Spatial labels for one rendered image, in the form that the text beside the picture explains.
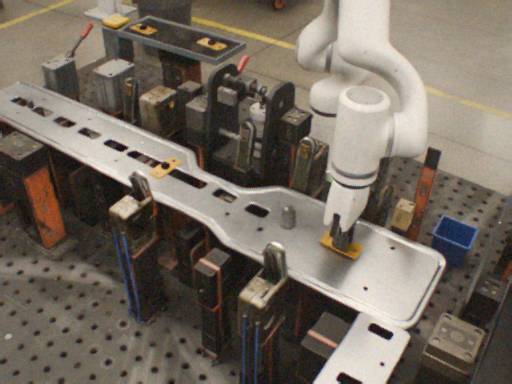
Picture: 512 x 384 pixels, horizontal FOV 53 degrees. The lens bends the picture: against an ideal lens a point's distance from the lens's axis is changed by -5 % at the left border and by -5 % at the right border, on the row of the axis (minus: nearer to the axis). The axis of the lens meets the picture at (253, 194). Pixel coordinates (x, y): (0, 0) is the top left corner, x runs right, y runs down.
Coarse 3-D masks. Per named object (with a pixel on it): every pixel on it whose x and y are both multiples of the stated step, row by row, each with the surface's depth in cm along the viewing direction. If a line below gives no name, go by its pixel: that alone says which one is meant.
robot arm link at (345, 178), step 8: (336, 168) 92; (336, 176) 92; (344, 176) 91; (352, 176) 90; (360, 176) 90; (368, 176) 91; (376, 176) 93; (352, 184) 91; (360, 184) 91; (368, 184) 92
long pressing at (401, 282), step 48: (0, 96) 154; (48, 96) 153; (48, 144) 135; (96, 144) 134; (144, 144) 134; (192, 192) 120; (240, 192) 120; (288, 192) 120; (240, 240) 108; (288, 240) 108; (384, 240) 109; (336, 288) 99; (384, 288) 99; (432, 288) 99
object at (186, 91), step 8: (184, 88) 137; (192, 88) 137; (200, 88) 138; (184, 96) 138; (192, 96) 137; (184, 104) 140; (184, 112) 142; (184, 120) 144; (184, 128) 146; (184, 136) 147; (184, 144) 149
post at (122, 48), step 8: (128, 24) 161; (104, 32) 160; (112, 32) 157; (104, 40) 162; (112, 40) 159; (120, 40) 159; (128, 40) 162; (104, 48) 164; (112, 48) 161; (120, 48) 161; (128, 48) 164; (112, 56) 164; (120, 56) 162; (128, 56) 165
